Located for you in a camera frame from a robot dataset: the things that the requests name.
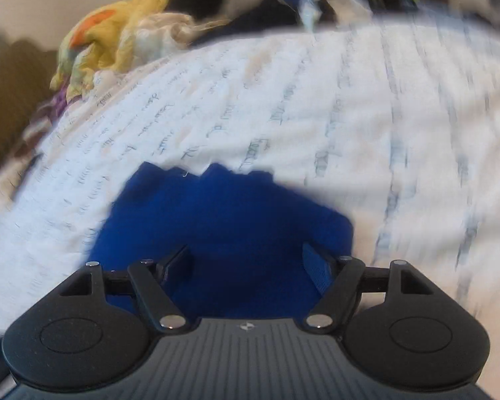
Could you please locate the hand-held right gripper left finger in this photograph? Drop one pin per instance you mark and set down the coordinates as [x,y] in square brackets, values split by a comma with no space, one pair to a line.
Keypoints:
[178,263]

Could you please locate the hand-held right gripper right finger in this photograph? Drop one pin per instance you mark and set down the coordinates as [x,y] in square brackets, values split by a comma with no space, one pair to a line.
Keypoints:
[316,268]

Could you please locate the blue pants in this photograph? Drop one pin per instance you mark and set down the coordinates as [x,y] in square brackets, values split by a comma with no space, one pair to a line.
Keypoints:
[233,225]

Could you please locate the white printed bedsheet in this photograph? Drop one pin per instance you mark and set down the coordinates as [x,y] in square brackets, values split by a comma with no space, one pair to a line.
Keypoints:
[316,104]

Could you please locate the purple patterned cloth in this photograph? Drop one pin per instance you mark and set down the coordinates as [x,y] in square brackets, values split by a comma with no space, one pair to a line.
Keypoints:
[54,106]

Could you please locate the cream shiny cloth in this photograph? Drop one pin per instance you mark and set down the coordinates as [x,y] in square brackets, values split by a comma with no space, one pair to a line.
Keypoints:
[162,35]

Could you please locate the brown wooden headboard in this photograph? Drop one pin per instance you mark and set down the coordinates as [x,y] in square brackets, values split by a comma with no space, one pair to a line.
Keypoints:
[12,100]

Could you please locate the yellow orange blanket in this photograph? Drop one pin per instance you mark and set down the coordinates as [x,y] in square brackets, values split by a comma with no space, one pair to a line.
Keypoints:
[104,37]

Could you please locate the clear plastic bag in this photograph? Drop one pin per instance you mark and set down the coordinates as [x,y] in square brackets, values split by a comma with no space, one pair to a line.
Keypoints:
[321,6]

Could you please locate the dark blue cloth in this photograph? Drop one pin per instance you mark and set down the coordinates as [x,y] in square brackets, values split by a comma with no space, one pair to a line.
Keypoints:
[283,4]

